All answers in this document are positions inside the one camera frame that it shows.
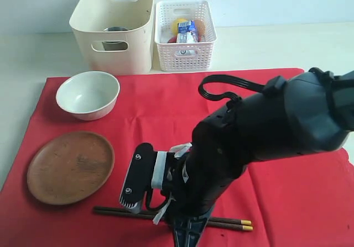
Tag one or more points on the white ceramic bowl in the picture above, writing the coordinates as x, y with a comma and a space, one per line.
89, 95

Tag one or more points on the round wooden plate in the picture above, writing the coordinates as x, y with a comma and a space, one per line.
70, 168

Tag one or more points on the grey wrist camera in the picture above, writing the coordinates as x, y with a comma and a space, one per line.
145, 173

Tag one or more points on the brown egg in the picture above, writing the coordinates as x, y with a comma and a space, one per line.
200, 27

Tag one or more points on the stainless steel cup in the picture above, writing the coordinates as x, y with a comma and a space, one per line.
115, 45

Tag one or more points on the red sausage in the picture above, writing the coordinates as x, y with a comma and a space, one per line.
172, 40

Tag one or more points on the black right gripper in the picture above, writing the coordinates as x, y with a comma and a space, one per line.
200, 177

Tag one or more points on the red tablecloth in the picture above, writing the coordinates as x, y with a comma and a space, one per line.
301, 201

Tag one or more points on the large cream plastic bin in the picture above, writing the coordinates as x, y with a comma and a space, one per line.
91, 17

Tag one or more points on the blue white milk carton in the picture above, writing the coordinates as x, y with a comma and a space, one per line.
187, 33

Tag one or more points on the white perforated plastic basket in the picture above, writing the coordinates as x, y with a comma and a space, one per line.
180, 56

